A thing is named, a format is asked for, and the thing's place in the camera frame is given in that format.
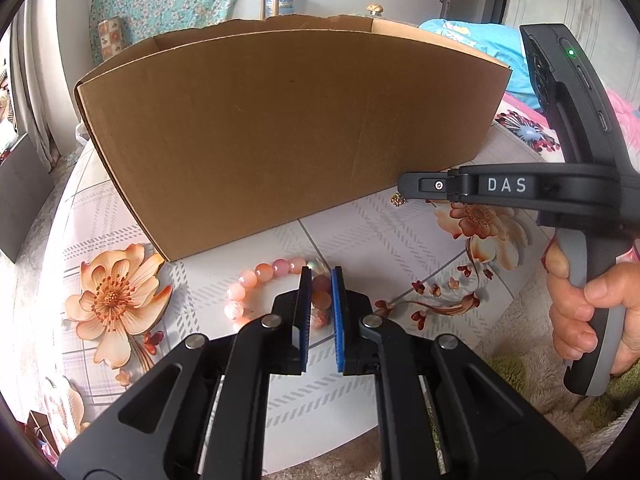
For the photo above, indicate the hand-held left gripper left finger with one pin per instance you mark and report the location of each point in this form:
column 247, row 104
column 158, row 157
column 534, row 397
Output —
column 304, row 310

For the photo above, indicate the blue label water bottle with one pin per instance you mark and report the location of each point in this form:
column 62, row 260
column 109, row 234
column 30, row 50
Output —
column 292, row 1

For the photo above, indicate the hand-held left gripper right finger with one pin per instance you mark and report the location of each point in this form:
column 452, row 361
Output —
column 337, row 320

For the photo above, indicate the mushroom-shaped ornament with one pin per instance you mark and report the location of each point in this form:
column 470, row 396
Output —
column 375, row 8

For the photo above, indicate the person's right hand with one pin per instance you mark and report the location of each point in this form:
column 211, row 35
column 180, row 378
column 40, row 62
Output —
column 575, row 320

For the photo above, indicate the brown cardboard box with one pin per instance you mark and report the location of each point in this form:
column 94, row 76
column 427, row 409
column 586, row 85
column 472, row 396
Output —
column 275, row 135

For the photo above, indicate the gold filigree flower earring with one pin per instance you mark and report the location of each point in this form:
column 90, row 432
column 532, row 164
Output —
column 398, row 200

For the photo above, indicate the light blue printed blanket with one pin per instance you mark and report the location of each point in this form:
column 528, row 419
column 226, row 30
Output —
column 470, row 35

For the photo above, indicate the pink floral blanket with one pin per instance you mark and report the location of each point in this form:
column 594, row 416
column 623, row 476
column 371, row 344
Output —
column 525, row 130

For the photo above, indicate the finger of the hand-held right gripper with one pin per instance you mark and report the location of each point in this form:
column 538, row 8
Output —
column 425, row 186

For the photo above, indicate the green fluffy garment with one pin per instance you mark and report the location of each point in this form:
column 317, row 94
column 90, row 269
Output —
column 510, row 370

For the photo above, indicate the black panel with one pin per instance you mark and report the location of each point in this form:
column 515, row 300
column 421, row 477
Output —
column 20, row 195

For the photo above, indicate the beige curtain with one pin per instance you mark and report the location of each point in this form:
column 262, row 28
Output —
column 35, row 85

